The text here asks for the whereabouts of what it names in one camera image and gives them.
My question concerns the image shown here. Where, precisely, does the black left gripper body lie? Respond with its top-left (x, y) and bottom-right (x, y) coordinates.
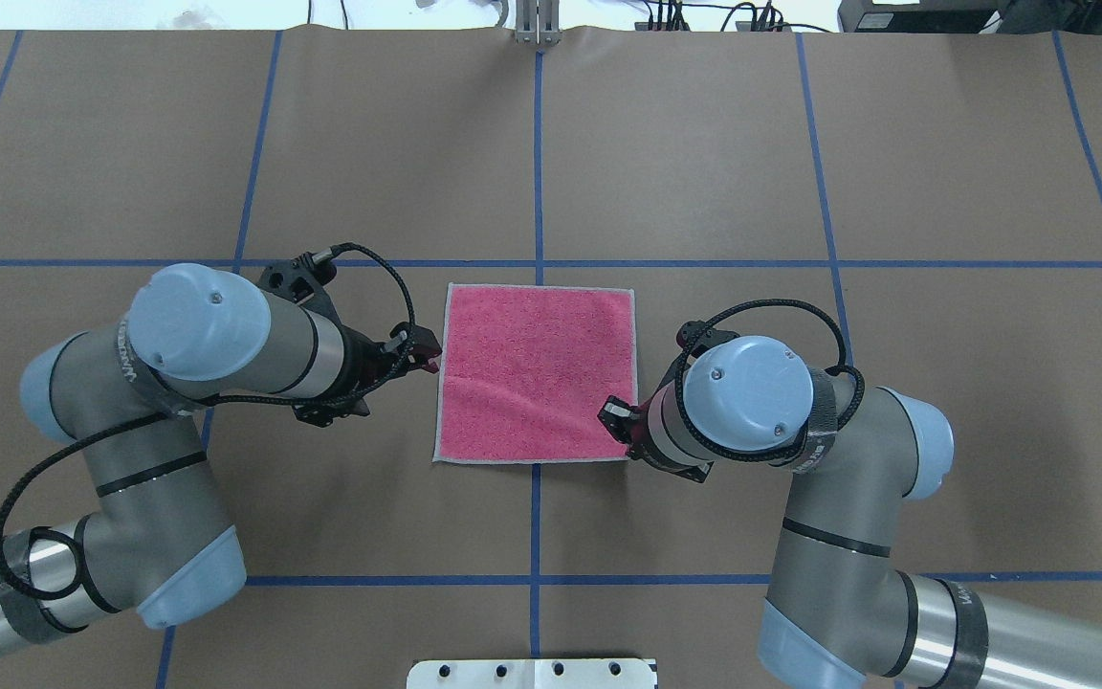
top-left (325, 322), bottom-right (414, 417)

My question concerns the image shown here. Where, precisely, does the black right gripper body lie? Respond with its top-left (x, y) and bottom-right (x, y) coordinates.
top-left (626, 384), bottom-right (713, 484)

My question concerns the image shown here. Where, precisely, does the pink and grey towel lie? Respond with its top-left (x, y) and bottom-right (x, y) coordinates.
top-left (433, 283), bottom-right (638, 466)

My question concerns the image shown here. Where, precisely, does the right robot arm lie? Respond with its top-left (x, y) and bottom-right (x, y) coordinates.
top-left (599, 333), bottom-right (1102, 688)

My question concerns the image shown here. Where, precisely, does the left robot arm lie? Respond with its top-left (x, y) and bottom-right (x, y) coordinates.
top-left (0, 263), bottom-right (441, 657)

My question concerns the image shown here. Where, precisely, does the dark equipment box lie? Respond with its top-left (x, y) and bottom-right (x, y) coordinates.
top-left (836, 1), bottom-right (1001, 34)

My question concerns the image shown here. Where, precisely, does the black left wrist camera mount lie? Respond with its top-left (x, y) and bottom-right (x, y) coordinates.
top-left (253, 249), bottom-right (341, 322)

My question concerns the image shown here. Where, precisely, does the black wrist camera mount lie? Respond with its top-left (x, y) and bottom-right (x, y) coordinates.
top-left (676, 320), bottom-right (739, 359)
top-left (253, 249), bottom-right (341, 322)

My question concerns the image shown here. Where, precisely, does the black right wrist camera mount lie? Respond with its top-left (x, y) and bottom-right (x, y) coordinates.
top-left (676, 320), bottom-right (739, 359)

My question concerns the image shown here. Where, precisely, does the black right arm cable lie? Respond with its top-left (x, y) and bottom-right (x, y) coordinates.
top-left (673, 300), bottom-right (866, 467)

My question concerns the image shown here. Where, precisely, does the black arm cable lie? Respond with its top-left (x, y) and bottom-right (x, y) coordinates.
top-left (673, 300), bottom-right (866, 467)
top-left (0, 243), bottom-right (418, 602)

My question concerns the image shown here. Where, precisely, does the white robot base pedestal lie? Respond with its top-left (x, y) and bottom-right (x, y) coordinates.
top-left (406, 657), bottom-right (660, 688)

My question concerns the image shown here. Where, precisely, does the aluminium frame post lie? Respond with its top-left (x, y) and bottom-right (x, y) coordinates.
top-left (508, 0), bottom-right (562, 49)

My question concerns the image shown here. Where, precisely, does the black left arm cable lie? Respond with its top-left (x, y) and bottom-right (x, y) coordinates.
top-left (0, 243), bottom-right (418, 602)

